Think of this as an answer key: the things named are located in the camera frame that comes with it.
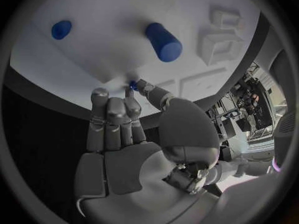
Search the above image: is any blue peg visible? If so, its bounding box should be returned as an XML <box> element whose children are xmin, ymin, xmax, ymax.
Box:
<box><xmin>51</xmin><ymin>20</ymin><xmax>73</xmax><ymax>40</ymax></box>

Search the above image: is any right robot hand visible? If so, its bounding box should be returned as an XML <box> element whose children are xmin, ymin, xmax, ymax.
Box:
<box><xmin>73</xmin><ymin>79</ymin><xmax>222</xmax><ymax>224</ymax></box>

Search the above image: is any white task board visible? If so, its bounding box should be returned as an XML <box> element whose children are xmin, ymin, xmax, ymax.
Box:
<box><xmin>8</xmin><ymin>0</ymin><xmax>262</xmax><ymax>116</ymax></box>

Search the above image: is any blue cylinder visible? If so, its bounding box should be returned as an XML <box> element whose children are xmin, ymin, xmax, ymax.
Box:
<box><xmin>145</xmin><ymin>22</ymin><xmax>183</xmax><ymax>63</ymax></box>

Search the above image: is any workshop equipment rack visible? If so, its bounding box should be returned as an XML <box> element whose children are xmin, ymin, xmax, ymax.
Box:
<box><xmin>207</xmin><ymin>61</ymin><xmax>276</xmax><ymax>151</ymax></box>

